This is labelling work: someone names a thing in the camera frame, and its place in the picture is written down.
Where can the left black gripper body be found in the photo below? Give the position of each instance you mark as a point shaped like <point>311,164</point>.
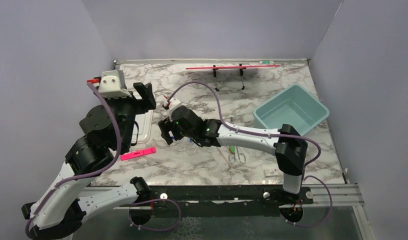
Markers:
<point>127,107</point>

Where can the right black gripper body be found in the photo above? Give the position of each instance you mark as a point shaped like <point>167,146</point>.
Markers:
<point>188,133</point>

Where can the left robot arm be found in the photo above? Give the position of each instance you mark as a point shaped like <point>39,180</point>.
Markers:
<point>108,130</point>

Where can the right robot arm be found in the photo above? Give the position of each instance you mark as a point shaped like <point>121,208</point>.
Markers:
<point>288,147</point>

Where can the white plastic lid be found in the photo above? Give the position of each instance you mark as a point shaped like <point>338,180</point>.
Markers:
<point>142,128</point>

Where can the metal scissors forceps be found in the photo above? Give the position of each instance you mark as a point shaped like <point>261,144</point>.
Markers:
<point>237,157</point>

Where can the red rod on stand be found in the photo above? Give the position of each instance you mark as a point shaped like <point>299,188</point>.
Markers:
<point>232,67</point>

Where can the small white label box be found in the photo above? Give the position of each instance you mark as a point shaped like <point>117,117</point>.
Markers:
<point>269,173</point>

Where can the small green-white tube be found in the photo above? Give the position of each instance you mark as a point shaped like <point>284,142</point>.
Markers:
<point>266,62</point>

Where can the teal plastic bin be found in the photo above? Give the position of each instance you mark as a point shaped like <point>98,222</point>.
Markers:
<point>294,106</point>

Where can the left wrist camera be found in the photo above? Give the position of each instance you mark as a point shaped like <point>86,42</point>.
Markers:
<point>112,85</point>

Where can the black wire stand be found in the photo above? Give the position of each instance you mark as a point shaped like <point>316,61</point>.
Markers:
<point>228,79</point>

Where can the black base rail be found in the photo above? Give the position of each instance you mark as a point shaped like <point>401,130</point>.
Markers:
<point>204,201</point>

